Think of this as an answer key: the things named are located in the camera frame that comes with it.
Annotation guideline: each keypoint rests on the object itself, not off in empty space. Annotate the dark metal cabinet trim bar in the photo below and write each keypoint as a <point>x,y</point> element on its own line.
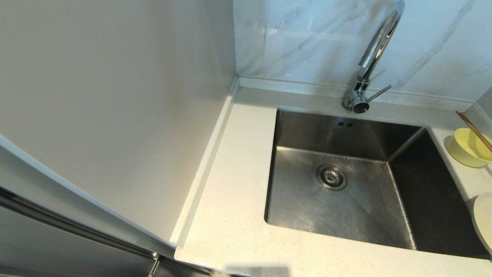
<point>77,226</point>

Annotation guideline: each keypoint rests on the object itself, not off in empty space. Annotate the round metal drain strainer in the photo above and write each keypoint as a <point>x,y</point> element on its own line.
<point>331,177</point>

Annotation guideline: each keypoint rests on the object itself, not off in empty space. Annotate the brown wooden chopstick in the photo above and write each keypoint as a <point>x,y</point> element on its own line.
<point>474,130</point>

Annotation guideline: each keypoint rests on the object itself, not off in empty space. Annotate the thin chrome faucet lever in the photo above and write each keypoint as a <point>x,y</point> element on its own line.
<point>380,93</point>

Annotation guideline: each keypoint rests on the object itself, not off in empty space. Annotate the yellow plastic bowl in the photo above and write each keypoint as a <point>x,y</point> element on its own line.
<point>467,150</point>

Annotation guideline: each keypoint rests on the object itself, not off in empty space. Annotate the tall grey cabinet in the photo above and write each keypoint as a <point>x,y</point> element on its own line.
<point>57,254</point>

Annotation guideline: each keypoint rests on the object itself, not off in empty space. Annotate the stainless steel sink basin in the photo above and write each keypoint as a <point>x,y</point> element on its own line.
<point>365,215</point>

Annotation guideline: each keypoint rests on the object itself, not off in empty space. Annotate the chrome gooseneck faucet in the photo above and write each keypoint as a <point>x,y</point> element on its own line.
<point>378,42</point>

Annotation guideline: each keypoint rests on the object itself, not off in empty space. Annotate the white round plate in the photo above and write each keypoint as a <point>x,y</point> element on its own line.
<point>485,223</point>

